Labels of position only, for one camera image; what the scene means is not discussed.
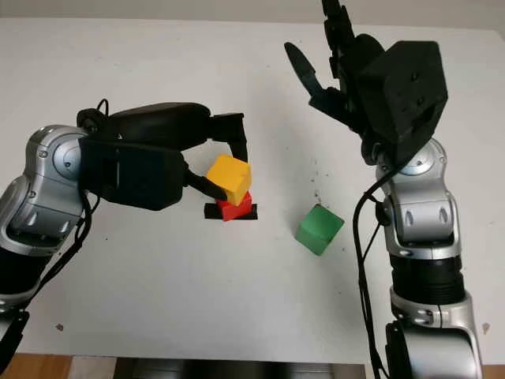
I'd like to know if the black tape mark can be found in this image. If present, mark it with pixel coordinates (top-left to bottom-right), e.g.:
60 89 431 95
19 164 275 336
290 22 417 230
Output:
204 202 260 222

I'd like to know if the red wooden block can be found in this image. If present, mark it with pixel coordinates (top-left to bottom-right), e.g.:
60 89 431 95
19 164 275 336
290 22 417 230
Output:
215 190 254 223

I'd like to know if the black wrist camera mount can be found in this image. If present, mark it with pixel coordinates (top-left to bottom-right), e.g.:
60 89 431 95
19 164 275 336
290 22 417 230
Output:
360 39 450 154
77 136 187 212

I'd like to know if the yellow wooden block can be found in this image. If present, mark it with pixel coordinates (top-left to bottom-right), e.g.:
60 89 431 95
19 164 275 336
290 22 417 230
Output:
205 153 253 207

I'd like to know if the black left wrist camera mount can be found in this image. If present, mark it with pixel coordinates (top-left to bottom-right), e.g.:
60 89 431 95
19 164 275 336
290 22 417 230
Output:
77 136 187 212

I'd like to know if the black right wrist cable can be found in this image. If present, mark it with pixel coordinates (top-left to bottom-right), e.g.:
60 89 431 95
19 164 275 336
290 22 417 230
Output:
352 157 412 379

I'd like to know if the green wooden block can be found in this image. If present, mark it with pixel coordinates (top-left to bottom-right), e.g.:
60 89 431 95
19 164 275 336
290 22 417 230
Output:
295 203 346 257

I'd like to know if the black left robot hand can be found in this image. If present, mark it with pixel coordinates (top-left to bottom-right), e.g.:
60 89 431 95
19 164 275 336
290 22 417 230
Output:
104 102 250 201

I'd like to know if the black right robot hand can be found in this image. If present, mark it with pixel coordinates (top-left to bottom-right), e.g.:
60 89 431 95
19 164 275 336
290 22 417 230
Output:
283 0 396 166

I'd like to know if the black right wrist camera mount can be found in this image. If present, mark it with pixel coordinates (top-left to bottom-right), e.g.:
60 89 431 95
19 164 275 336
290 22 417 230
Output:
360 39 450 154

